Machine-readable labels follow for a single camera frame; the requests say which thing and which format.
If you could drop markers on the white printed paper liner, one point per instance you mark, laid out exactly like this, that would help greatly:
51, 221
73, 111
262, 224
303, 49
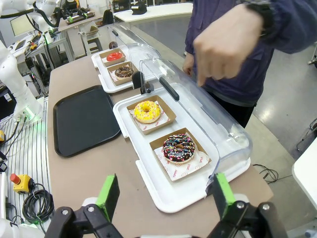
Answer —
178, 169
114, 77
148, 126

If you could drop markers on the white side table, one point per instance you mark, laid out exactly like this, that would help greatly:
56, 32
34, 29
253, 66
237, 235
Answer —
305, 173

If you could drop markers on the person's left forearm blue sleeve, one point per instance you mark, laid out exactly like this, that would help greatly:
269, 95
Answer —
294, 22

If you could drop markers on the person's torso blue jacket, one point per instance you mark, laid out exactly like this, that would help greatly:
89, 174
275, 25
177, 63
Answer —
237, 86

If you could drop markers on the black wrist watch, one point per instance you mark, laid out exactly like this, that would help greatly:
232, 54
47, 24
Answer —
262, 15

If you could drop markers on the white display case base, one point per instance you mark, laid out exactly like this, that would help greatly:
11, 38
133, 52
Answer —
104, 79
148, 181

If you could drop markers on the person's right hand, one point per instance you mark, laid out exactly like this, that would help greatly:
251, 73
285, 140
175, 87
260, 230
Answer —
187, 65

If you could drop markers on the black plastic serving tray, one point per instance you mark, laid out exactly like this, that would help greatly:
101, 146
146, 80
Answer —
84, 121

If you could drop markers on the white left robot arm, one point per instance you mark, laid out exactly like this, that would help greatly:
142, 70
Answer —
12, 74

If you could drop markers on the computer monitor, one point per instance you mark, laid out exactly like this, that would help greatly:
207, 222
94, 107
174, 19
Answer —
21, 26

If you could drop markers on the red glazed donut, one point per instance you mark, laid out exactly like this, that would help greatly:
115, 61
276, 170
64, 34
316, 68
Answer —
114, 57

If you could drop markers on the yellow emergency stop button box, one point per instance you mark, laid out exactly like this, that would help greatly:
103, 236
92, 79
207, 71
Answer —
21, 184

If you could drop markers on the yellow glazed sprinkle donut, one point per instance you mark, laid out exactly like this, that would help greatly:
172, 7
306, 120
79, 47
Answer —
142, 115

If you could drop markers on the person's left hand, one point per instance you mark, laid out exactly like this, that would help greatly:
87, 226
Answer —
223, 47

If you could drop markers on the black object on table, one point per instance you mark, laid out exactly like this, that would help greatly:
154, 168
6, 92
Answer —
139, 7

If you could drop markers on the chocolate donut colourful sprinkles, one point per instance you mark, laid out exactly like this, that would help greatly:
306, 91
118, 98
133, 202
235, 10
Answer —
121, 73
171, 153

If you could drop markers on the white background table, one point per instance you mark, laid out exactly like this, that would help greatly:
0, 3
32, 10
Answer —
153, 11

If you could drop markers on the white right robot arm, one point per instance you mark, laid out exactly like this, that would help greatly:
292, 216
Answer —
17, 229

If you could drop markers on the wooden background workbench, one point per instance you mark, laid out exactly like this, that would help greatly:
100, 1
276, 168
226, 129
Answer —
81, 22

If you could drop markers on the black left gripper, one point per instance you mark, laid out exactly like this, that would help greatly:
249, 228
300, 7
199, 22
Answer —
70, 10

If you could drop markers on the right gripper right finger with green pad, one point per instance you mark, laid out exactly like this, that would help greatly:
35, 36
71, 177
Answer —
223, 193

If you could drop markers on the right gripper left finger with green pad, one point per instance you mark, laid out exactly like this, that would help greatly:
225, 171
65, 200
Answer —
109, 196

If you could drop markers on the brown cardboard donut tray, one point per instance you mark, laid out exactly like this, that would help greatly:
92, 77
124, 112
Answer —
158, 146
112, 80
168, 116
104, 62

